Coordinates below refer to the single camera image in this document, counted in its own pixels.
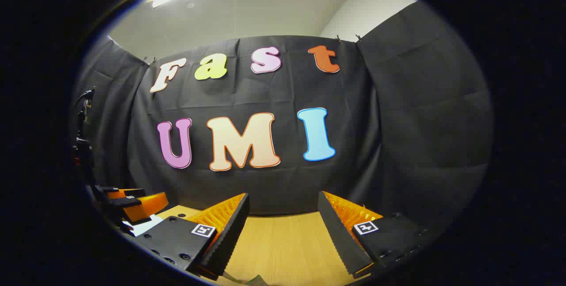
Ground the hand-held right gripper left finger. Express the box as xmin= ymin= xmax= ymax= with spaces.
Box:
xmin=132 ymin=192 xmax=251 ymax=281

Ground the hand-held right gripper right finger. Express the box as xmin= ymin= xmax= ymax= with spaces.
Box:
xmin=317 ymin=191 xmax=427 ymax=278

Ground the black backdrop cloth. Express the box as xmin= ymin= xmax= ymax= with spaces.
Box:
xmin=71 ymin=1 xmax=493 ymax=233

